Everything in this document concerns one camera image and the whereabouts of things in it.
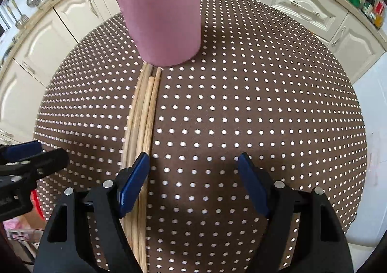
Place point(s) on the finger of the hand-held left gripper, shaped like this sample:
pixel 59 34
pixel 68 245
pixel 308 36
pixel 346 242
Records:
pixel 45 161
pixel 21 150

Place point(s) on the pink cup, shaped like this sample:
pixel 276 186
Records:
pixel 163 19

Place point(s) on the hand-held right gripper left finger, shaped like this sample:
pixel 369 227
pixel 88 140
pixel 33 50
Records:
pixel 133 182

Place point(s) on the orange liquid bottle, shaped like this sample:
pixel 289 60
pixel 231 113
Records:
pixel 379 14

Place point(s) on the bundle of wooden chopsticks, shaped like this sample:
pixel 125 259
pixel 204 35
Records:
pixel 148 110

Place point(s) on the brown polka-dot tablecloth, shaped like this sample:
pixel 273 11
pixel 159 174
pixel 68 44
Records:
pixel 242 94

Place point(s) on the dark soy sauce bottle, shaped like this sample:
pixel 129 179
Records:
pixel 370 2

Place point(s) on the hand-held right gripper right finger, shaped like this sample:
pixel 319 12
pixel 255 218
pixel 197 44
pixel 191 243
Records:
pixel 252 182

